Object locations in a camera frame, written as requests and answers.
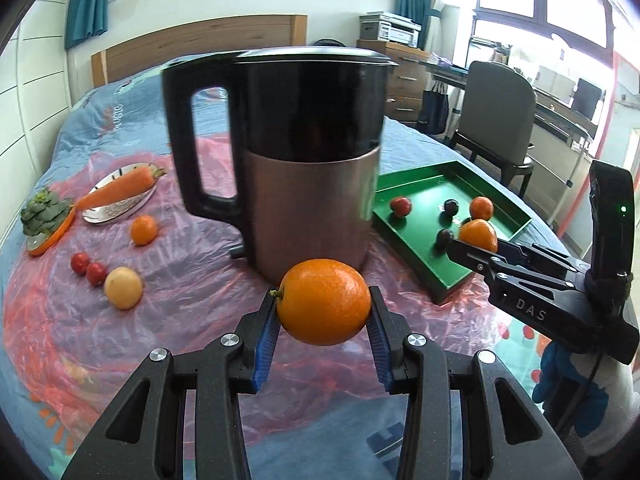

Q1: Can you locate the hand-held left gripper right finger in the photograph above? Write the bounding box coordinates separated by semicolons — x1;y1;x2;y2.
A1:
367;285;586;480

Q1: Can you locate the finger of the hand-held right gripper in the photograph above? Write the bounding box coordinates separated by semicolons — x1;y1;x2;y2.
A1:
447;239;507;287
497;240;587;274

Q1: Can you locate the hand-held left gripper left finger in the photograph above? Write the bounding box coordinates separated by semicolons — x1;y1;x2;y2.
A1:
60;292;281;480

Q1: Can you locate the orange mandarin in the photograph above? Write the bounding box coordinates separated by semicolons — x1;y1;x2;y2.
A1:
457;219;499;253
276;258;372;347
470;196;495;221
130;215;159;247

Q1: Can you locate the green rectangular tray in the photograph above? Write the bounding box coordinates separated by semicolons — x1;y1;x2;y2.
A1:
372;160;533;306

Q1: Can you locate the pale yellow round fruit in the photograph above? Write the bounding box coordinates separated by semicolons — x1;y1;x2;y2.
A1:
104;266;144;310

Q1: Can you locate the person's right hand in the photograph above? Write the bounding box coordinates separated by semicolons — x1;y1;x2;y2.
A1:
532;342;640;461

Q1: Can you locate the pink transparent plastic sheet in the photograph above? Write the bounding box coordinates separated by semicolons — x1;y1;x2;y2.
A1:
0;130;511;461

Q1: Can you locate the glass desk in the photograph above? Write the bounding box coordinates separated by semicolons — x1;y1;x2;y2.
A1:
400;55;601;153

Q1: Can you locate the black and steel electric kettle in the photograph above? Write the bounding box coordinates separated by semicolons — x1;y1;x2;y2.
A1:
161;45;401;285

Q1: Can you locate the grey chair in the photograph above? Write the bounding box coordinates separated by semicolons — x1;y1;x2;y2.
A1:
447;60;538;198

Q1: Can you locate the dark hanging bag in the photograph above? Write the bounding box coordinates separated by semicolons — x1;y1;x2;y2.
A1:
419;82;451;136

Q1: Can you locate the wooden drawer cabinet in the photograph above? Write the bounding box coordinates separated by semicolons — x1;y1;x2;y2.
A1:
385;42;436;123

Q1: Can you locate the silver patterned plate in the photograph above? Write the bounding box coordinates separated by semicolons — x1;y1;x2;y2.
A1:
81;161;160;224

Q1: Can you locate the orange carrot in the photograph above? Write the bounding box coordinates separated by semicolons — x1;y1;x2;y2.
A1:
75;166;168;211

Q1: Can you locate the orange oval dish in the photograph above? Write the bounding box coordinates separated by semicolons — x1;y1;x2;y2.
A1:
26;205;77;257

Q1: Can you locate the white printer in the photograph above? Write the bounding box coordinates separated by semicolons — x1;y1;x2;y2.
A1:
359;11;422;47

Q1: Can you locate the green leafy vegetable rosette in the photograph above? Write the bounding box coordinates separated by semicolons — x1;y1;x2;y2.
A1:
20;187;73;237

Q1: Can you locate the wooden headboard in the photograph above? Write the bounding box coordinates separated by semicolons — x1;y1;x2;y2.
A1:
90;14;308;88

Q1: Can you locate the white wardrobe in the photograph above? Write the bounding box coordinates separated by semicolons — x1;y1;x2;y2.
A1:
0;5;76;186

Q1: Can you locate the black cable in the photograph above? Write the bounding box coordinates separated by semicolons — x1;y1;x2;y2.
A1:
555;352;607;432

